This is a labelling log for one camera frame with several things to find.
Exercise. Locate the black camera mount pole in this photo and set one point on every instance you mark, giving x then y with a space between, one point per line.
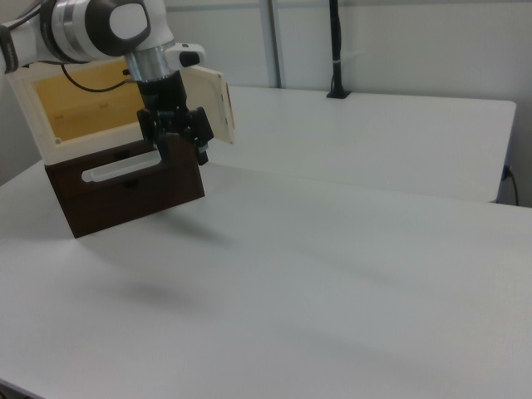
336 41

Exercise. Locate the grey wall panel post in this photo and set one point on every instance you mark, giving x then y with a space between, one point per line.
276 41

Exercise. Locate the cream cabinet door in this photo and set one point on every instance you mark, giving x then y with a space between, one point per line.
208 104

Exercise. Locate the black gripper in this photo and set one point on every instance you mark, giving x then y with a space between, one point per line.
164 97

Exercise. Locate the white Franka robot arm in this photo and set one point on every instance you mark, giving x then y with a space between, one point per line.
83 29

